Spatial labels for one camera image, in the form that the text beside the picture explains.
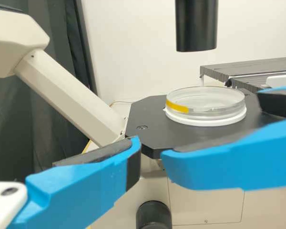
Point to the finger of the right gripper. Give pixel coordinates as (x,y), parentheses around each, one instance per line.
(278,102)
(228,164)

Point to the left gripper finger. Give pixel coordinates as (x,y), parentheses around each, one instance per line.
(74,190)

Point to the petri dish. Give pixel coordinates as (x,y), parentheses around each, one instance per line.
(205,106)

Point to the cream microscope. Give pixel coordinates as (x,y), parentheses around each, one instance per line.
(62,95)

